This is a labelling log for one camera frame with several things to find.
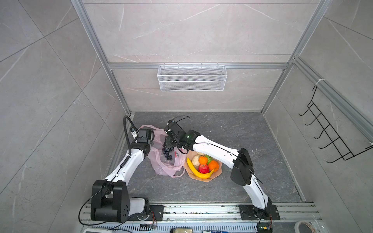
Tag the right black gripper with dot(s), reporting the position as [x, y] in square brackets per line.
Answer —
[167, 140]

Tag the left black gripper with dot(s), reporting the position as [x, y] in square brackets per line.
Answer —
[134, 144]

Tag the dark fake grapes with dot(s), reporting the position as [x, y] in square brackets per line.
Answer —
[168, 148]

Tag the pink plastic bag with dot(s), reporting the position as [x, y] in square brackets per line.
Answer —
[165, 159]

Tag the beige fake fruit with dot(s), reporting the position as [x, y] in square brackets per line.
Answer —
[195, 160]

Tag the small orange fake tangerine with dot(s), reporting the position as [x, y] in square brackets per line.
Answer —
[203, 160]

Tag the green fake vegetable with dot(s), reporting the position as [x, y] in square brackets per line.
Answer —
[209, 158]

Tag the red fake strawberry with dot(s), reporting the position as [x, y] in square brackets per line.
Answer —
[203, 169]

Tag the orange fake fruit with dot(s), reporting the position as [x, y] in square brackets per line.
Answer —
[213, 166]

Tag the yellow fake banana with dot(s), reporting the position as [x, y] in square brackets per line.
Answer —
[196, 172]

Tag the pink scalloped bowl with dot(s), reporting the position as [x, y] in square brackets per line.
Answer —
[190, 155]

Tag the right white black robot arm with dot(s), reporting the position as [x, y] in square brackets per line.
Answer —
[239, 161]

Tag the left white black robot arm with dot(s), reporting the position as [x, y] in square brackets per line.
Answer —
[110, 200]

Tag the white wire mesh basket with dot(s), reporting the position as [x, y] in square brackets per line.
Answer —
[177, 78]

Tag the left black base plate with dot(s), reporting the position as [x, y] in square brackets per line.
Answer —
[150, 212]

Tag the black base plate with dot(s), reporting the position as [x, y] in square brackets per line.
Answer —
[150, 212]
[249, 212]

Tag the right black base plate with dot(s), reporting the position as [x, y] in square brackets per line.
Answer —
[249, 212]

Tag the black wire hook rack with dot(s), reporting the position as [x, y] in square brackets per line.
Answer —
[329, 132]

